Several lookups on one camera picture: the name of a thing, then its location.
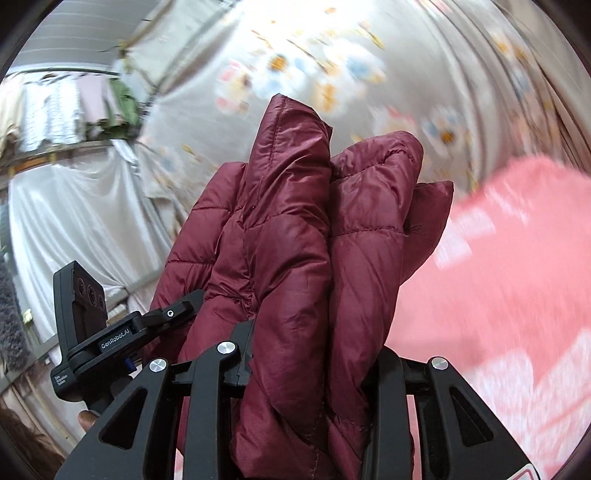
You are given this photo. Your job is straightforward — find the green hanging cloth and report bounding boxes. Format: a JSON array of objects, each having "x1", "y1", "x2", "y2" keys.
[{"x1": 108, "y1": 78, "x2": 141, "y2": 127}]

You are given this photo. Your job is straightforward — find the grey floral bedsheet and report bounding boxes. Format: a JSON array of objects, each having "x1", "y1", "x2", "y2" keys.
[{"x1": 134, "y1": 0, "x2": 591, "y2": 241}]

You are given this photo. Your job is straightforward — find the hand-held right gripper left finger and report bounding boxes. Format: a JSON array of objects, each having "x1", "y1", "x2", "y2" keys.
[{"x1": 54, "y1": 320, "x2": 256, "y2": 480}]

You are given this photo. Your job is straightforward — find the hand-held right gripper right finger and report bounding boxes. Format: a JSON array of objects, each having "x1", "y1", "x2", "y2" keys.
[{"x1": 362, "y1": 348, "x2": 539, "y2": 480}]

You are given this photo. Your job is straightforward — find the hanging pale clothes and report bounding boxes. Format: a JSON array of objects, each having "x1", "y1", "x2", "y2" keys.
[{"x1": 0, "y1": 74, "x2": 114, "y2": 153}]

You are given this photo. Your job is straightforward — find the maroon puffer jacket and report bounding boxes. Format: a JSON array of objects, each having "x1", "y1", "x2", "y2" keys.
[{"x1": 141, "y1": 93, "x2": 455, "y2": 480}]

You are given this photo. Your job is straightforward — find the grey fuzzy cloth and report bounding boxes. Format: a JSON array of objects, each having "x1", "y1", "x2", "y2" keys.
[{"x1": 0, "y1": 263, "x2": 25, "y2": 372}]

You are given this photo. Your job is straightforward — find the white curtain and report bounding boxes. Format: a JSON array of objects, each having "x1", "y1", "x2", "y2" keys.
[{"x1": 7, "y1": 148, "x2": 178, "y2": 342}]

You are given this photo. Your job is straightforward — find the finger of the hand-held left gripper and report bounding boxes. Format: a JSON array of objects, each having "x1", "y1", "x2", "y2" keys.
[{"x1": 139, "y1": 288, "x2": 206, "y2": 330}]

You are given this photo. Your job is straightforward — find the pink patterned blanket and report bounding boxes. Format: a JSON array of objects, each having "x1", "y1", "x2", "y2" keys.
[{"x1": 171, "y1": 154, "x2": 591, "y2": 480}]

